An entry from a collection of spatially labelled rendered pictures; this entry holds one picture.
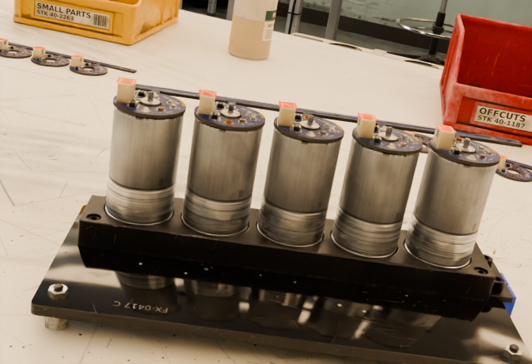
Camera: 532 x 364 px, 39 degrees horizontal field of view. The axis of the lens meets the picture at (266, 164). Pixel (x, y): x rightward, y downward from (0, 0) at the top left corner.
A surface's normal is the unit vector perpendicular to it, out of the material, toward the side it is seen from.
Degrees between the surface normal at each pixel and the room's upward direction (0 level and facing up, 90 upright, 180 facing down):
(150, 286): 0
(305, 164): 90
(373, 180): 90
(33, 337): 0
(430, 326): 0
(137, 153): 90
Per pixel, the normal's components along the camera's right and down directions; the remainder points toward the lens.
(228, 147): 0.04, 0.38
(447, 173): -0.54, 0.24
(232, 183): 0.37, 0.40
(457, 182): -0.30, 0.32
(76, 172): 0.15, -0.92
